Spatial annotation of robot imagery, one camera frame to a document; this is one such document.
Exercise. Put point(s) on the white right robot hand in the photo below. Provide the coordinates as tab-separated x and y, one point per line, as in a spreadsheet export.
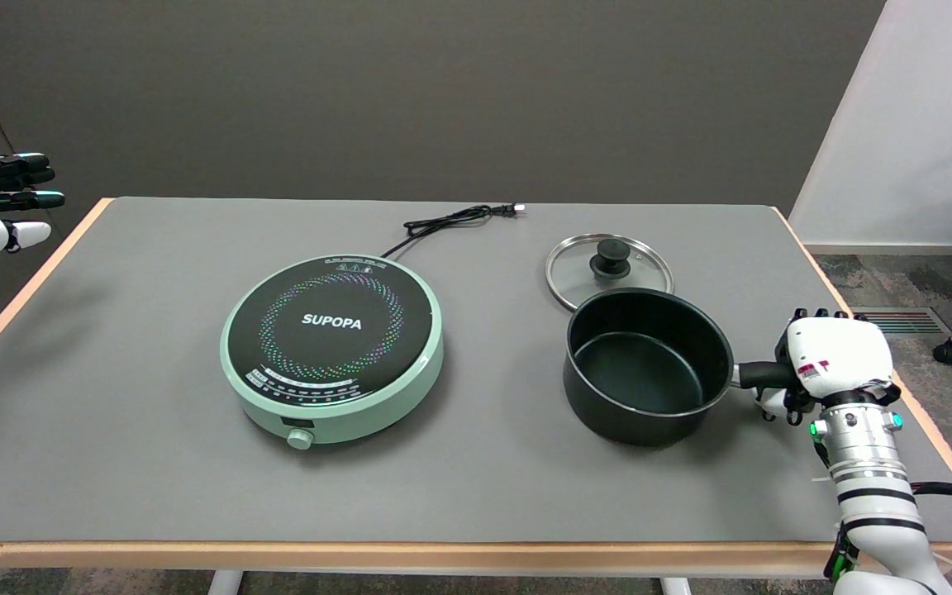
844	355

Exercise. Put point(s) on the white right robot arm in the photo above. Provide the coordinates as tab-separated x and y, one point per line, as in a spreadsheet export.
868	463

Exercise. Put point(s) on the glass lid with black knob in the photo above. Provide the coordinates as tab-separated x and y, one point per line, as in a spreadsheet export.
583	268

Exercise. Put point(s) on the striped floor vent grille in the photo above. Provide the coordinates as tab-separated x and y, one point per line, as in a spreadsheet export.
902	321

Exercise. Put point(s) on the green round induction cooker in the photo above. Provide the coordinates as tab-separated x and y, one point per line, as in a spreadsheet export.
331	347

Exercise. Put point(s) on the white metal table leg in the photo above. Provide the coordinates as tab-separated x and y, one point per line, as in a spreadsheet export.
224	583
676	586

